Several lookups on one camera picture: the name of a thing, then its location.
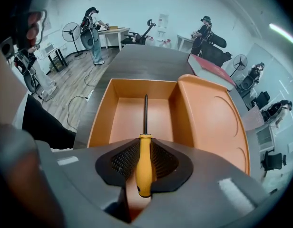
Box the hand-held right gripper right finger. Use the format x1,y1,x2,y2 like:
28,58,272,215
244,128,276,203
134,138,268,228

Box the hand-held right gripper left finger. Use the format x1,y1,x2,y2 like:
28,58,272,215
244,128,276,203
38,138,140,224

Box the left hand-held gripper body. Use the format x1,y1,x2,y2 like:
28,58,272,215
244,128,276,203
8,0,53,46

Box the yellow-handled screwdriver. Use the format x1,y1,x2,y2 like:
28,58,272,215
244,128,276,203
136,94,154,199

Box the orange wooden drawer box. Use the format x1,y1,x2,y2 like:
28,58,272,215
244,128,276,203
87,74,251,220

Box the person's left hand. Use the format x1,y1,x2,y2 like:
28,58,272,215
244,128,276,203
25,11,43,43

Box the person's right hand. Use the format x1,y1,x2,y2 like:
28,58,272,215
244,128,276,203
0,148,66,228

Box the black small stand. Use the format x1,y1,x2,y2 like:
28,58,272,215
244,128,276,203
48,47,68,73

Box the person's black trousers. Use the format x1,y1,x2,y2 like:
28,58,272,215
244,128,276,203
21,94,77,149

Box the person's grey shirt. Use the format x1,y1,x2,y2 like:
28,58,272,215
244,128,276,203
0,41,31,131

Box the black office chair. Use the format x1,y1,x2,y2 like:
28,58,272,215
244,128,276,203
121,19,158,45
252,91,271,110
260,150,287,182

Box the wood-topped white desk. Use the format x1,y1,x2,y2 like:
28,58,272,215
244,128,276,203
98,26,131,51

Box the red hardcover book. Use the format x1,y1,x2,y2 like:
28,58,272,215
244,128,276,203
186,53,237,92

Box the black reclined chair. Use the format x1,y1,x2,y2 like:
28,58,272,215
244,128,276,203
201,45,233,67

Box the white water dispenser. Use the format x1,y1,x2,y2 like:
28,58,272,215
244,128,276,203
157,13,170,40

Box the small white table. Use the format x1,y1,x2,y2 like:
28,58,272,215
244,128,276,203
176,34,197,51

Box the white ceiling tube light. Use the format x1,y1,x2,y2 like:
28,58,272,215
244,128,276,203
269,22,293,48

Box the black pedestal fan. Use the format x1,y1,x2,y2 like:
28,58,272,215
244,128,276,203
62,22,84,58
229,54,247,78

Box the black floor cable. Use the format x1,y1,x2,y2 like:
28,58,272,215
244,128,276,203
83,64,98,88
67,95,89,128

